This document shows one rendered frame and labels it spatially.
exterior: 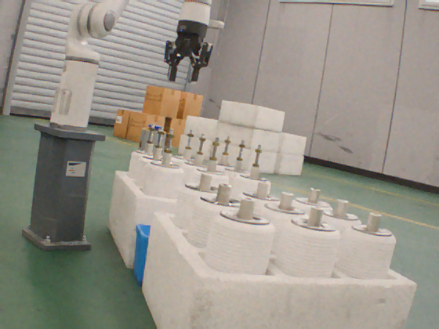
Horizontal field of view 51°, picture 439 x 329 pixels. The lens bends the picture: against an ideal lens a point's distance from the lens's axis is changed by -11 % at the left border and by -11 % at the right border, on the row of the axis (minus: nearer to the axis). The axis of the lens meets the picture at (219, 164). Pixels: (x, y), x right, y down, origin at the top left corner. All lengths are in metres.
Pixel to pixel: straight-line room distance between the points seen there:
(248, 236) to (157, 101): 4.64
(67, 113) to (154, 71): 6.53
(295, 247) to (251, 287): 0.11
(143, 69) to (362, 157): 3.42
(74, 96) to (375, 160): 5.78
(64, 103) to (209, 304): 0.70
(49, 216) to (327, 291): 0.74
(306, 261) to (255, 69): 7.33
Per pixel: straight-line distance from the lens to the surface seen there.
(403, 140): 6.62
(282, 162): 4.47
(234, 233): 0.72
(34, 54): 6.60
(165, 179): 1.22
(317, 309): 0.77
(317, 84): 7.32
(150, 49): 7.65
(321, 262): 0.78
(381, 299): 0.85
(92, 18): 1.25
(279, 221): 0.87
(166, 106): 5.31
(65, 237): 1.28
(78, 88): 1.24
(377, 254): 0.84
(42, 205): 1.27
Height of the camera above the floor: 0.39
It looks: 5 degrees down
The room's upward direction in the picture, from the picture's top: 10 degrees clockwise
